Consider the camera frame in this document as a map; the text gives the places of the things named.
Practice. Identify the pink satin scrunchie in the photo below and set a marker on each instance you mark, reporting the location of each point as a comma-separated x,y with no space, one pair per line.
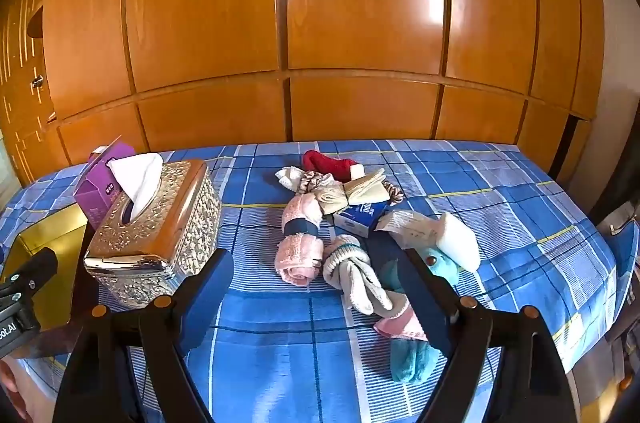
394,194
314,180

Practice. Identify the wooden door with line pattern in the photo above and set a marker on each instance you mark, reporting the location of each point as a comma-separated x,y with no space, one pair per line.
20,78

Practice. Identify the embossed silver tissue box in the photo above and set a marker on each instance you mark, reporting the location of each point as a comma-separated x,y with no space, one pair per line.
170,223

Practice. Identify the pink and navy sock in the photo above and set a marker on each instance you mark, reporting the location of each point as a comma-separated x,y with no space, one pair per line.
297,260

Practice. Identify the gold box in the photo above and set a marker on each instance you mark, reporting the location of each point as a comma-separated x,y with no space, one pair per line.
55,233

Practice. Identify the white sock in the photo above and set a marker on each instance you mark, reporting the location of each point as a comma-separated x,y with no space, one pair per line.
457,240

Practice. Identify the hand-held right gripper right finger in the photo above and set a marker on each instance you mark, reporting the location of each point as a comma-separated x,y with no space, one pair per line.
425,308

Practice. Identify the purple cardboard box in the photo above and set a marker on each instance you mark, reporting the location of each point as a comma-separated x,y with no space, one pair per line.
95,198

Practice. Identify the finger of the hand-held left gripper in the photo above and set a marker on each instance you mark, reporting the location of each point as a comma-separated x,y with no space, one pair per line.
37,265

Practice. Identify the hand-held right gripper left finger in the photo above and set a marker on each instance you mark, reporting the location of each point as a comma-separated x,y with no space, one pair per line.
207,303

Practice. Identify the white labelled packet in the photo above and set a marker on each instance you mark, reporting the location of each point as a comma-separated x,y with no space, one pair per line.
407,228

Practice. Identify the wooden wardrobe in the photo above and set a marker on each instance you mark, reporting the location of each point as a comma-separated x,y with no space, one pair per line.
350,3

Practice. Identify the white fluffy cloth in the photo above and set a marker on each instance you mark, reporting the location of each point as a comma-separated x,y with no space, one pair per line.
290,178

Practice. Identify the red sock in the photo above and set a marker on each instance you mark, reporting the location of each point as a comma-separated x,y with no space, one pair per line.
327,164

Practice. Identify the white tissue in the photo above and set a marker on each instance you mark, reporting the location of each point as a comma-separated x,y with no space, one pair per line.
137,178

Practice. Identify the blue plaid bed cover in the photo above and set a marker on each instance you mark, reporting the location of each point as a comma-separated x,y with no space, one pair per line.
500,213

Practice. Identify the teal plush toy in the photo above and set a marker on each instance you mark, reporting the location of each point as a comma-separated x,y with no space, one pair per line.
410,363

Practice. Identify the white socks bundle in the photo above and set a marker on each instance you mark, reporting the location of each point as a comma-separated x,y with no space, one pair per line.
350,278

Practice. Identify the cream ribbed cloth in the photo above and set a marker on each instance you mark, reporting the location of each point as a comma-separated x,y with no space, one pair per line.
350,195

